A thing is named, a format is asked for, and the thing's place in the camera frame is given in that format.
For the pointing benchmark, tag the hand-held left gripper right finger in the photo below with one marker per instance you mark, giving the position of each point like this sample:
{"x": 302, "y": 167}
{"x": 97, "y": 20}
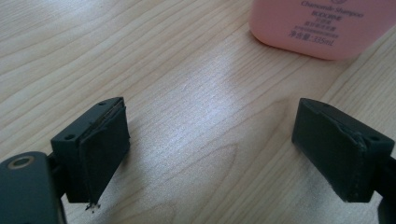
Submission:
{"x": 336, "y": 155}

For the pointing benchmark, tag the pink shampoo bottle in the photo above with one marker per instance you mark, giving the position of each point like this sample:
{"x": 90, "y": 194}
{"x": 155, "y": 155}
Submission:
{"x": 317, "y": 25}

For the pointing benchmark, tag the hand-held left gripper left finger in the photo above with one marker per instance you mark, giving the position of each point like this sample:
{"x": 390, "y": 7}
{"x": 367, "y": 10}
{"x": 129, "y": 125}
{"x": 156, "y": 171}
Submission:
{"x": 96, "y": 155}

